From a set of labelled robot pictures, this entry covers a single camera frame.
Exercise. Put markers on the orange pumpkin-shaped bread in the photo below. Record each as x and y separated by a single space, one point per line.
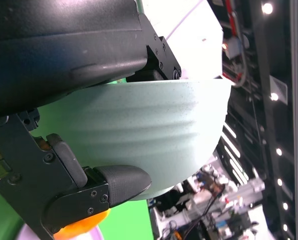
84 225

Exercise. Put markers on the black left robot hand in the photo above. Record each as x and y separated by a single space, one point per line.
51 50

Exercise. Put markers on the pale green bowl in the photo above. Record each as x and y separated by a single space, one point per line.
138 125

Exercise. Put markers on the lavender round plate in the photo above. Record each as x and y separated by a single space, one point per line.
26 233

